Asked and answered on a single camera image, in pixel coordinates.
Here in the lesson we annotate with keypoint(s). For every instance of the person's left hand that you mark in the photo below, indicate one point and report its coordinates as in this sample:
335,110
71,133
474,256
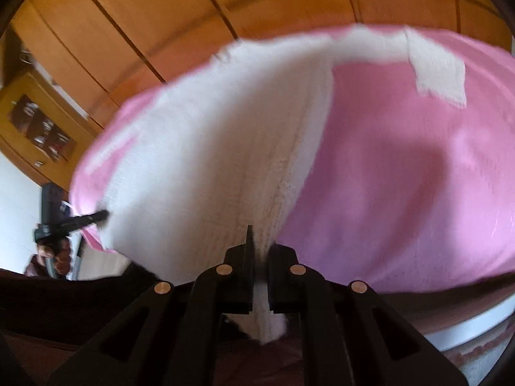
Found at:
62,257

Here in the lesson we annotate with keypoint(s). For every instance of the pink blanket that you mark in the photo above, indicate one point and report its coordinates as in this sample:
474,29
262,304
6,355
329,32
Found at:
382,169

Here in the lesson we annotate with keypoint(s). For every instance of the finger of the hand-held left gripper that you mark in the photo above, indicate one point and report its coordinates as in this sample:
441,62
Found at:
86,219

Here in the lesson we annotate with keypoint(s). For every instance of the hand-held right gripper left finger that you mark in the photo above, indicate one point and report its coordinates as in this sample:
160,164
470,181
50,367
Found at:
240,277

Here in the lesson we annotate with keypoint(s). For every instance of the white knit sweater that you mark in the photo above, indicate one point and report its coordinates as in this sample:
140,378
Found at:
209,161

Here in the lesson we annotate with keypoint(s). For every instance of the person's left forearm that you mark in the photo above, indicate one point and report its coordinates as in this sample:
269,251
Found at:
38,265

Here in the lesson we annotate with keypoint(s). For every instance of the dark maroon cloth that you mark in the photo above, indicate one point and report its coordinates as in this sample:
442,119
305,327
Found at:
60,301

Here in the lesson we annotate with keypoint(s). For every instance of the wooden wardrobe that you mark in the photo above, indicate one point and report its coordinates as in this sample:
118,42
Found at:
161,8

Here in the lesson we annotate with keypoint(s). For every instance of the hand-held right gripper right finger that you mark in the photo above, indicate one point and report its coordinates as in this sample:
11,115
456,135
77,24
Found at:
281,277

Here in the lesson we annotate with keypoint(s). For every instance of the wooden glass-door cabinet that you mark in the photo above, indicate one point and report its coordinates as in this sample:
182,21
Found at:
40,128

